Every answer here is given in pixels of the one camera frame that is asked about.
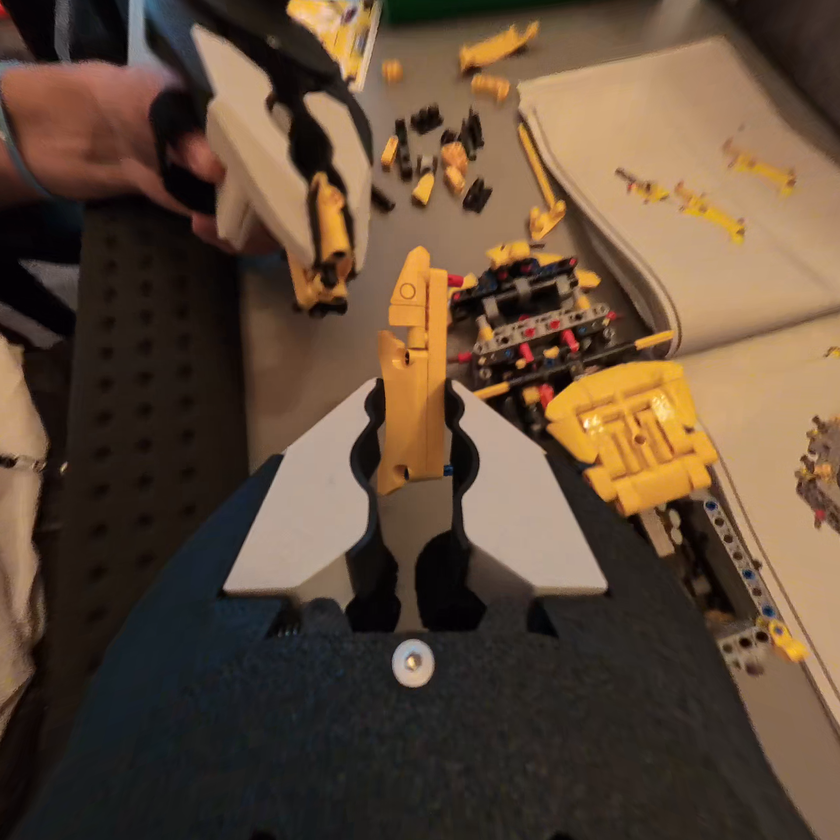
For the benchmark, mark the yellow curved liftarm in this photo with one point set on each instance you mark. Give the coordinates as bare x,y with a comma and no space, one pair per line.
495,46

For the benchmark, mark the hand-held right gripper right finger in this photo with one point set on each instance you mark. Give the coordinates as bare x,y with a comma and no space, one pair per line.
531,525

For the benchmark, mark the scattered loose brick pieces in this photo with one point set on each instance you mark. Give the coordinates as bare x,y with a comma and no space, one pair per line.
453,157

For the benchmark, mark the yellow black brick subassembly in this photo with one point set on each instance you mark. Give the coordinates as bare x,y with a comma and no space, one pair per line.
328,223

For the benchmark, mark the small yellow curved panel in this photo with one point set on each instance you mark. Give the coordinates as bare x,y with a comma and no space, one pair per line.
410,289

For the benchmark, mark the grey desk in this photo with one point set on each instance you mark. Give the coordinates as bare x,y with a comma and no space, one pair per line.
308,341

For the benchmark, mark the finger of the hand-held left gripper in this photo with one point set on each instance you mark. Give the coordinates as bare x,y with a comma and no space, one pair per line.
249,144
348,144

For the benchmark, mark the person's left hand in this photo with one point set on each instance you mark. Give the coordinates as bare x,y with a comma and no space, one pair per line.
85,124

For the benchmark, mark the yellow wheel arch panel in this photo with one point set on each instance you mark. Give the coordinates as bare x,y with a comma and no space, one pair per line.
403,420

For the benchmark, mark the yellow rod with connector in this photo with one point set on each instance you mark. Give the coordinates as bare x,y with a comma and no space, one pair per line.
548,216

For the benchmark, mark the instruction booklet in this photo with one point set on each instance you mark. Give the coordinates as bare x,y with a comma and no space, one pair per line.
656,131

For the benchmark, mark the blue-grey wristband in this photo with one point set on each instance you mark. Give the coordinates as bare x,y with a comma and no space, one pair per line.
19,157

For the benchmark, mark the partly built yellow toy car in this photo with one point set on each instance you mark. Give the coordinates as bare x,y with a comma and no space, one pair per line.
630,433

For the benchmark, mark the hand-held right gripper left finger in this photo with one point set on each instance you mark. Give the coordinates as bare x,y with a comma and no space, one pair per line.
302,525

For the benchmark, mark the black perforated foam pad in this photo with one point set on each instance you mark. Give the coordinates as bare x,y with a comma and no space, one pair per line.
144,426

